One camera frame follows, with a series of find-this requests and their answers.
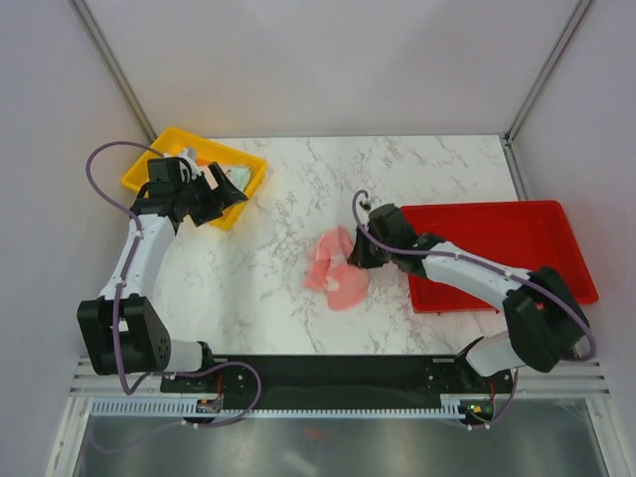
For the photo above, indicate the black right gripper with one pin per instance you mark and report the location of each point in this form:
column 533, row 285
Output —
column 360, row 254

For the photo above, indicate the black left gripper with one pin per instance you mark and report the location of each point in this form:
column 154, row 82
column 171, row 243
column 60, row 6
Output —
column 225, row 195

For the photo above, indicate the light blue white towel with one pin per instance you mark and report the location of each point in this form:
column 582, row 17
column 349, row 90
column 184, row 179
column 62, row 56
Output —
column 239, row 175

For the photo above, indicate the pink white towel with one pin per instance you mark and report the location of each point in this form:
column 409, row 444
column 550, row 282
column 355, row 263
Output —
column 344, row 285

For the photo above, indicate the orange patterned towel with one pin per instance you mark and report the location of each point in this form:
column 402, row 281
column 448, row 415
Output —
column 210, row 173

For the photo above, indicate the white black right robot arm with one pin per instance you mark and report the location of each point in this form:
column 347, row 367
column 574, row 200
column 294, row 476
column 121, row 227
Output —
column 544, row 323

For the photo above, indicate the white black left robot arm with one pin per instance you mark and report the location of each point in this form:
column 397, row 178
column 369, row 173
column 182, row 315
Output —
column 122, row 331

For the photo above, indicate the yellow plastic tray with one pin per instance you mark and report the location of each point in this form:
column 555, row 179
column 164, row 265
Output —
column 144, row 171

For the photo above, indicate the red plastic tray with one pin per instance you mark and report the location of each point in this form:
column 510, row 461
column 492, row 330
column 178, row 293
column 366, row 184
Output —
column 526, row 234

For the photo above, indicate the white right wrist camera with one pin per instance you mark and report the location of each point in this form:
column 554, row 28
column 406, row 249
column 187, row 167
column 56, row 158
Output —
column 366, row 204

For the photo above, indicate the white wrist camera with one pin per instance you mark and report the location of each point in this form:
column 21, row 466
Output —
column 187, row 159
column 366, row 204

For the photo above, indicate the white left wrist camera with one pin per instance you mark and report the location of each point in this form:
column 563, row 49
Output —
column 187, row 159

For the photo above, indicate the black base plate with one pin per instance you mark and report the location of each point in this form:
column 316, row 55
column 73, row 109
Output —
column 339, row 381

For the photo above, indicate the aluminium frame post left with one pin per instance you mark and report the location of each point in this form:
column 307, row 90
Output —
column 111, row 63

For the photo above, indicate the aluminium frame post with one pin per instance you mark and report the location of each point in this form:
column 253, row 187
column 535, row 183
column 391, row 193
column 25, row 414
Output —
column 566, row 36
column 111, row 63

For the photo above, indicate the white slotted cable duct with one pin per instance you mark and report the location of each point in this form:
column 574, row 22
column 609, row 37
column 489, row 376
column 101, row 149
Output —
column 190, row 407

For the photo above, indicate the aluminium frame post right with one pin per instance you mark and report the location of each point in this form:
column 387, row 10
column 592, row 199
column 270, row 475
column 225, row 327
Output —
column 566, row 36

